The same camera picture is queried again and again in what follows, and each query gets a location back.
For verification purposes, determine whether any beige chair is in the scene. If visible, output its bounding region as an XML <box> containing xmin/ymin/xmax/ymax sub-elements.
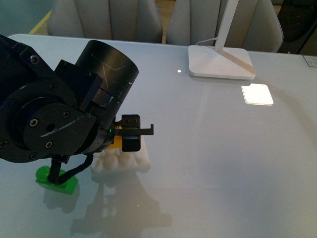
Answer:
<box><xmin>48</xmin><ymin>0</ymin><xmax>163</xmax><ymax>44</ymax></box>
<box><xmin>166</xmin><ymin>0</ymin><xmax>283</xmax><ymax>53</ymax></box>

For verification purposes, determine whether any white studded base plate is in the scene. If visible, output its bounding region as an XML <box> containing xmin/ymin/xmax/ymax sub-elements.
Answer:
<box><xmin>90</xmin><ymin>136</ymin><xmax>150</xmax><ymax>177</ymax></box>

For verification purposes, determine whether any green two-stud block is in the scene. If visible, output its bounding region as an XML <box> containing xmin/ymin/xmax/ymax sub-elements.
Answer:
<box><xmin>35</xmin><ymin>166</ymin><xmax>78</xmax><ymax>195</ymax></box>

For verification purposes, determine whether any beige right chair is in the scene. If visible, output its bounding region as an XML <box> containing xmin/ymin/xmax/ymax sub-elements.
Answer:
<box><xmin>166</xmin><ymin>0</ymin><xmax>283</xmax><ymax>53</ymax></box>

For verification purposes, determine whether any yellow two-stud block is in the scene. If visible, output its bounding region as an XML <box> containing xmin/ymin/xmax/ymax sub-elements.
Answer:
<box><xmin>107</xmin><ymin>135</ymin><xmax>122</xmax><ymax>149</ymax></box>

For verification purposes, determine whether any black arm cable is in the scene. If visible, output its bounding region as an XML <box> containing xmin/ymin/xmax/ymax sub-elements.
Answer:
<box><xmin>47</xmin><ymin>153</ymin><xmax>95</xmax><ymax>185</ymax></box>

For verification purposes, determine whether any beige left chair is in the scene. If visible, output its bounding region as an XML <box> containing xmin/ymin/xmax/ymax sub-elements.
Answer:
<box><xmin>48</xmin><ymin>0</ymin><xmax>163</xmax><ymax>44</ymax></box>

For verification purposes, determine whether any white lamp cable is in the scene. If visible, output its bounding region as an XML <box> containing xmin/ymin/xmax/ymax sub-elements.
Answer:
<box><xmin>195</xmin><ymin>37</ymin><xmax>218</xmax><ymax>46</ymax></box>

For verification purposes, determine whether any white desk lamp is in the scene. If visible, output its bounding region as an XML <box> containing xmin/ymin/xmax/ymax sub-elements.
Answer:
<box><xmin>188</xmin><ymin>0</ymin><xmax>256</xmax><ymax>80</ymax></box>

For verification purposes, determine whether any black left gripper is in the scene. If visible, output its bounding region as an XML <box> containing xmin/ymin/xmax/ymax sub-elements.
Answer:
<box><xmin>78</xmin><ymin>114</ymin><xmax>155</xmax><ymax>156</ymax></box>

